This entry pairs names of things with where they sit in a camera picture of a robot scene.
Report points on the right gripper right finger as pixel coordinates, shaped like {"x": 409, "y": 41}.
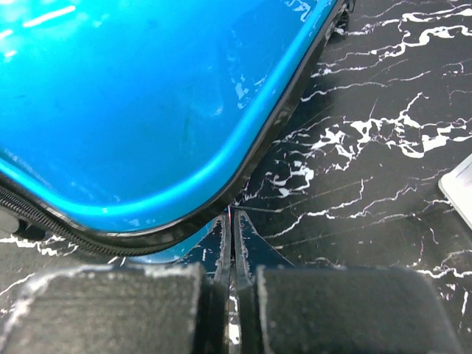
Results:
{"x": 332, "y": 308}

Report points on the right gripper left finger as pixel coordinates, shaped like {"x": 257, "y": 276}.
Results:
{"x": 133, "y": 308}

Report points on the blue fish-print suitcase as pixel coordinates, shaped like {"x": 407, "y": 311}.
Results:
{"x": 128, "y": 126}

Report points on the white plastic drawer unit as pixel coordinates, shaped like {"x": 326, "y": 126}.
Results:
{"x": 456, "y": 187}

